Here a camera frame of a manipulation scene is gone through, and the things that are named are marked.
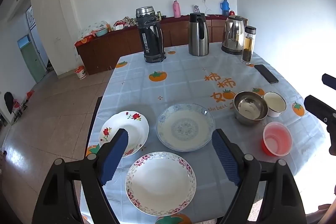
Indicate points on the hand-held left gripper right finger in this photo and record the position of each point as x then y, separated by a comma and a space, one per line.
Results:
225, 158

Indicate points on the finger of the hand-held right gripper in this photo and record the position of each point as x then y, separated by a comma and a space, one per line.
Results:
316, 107
330, 81

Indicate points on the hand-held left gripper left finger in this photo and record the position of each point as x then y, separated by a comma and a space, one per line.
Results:
115, 157

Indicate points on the red flower white plate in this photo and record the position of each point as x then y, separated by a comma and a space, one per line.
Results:
137, 128

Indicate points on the white enamel bowl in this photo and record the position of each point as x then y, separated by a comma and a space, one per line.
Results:
275, 103

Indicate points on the pink plastic bowl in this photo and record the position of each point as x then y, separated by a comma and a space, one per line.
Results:
277, 140

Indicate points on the pink floral rim plate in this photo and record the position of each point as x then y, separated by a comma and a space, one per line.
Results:
160, 182

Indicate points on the blue patterned plate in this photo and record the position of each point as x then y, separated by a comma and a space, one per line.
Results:
185, 127

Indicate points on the stainless steel bowl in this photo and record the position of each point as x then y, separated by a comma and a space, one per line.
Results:
249, 108

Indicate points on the black smartphone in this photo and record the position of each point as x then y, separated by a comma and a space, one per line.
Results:
266, 74

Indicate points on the persimmon print tablecloth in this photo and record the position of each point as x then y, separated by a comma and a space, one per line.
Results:
183, 79

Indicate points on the glass tea bottle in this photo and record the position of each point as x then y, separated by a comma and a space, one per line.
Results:
248, 45

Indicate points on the white plastic bucket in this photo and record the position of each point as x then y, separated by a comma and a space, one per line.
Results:
80, 72

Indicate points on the red plastic bag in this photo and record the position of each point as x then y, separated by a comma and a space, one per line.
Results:
30, 94

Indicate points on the stainless electric kettle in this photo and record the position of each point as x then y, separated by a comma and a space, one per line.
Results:
233, 35

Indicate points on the brown wooden cabinet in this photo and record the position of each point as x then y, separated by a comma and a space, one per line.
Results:
110, 48

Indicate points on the black hanging garment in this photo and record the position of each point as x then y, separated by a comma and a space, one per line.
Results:
9, 102

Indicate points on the red gift box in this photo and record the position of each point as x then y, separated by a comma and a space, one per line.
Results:
83, 41

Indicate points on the teal basin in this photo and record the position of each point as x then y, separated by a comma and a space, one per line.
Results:
101, 32

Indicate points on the steel thermal carafe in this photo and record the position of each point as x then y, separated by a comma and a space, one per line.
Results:
197, 35

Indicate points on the black thermos flask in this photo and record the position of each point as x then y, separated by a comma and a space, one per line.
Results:
152, 35

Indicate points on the blue thermos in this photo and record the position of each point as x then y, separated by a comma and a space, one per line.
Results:
225, 8

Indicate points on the green door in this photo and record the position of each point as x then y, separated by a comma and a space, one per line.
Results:
32, 58

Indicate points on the mesh food cover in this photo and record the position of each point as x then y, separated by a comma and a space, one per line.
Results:
90, 29

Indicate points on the patterned cloth bundle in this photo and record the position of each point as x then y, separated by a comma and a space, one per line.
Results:
127, 21

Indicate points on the pink thermos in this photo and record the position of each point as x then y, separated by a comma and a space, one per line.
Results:
177, 9

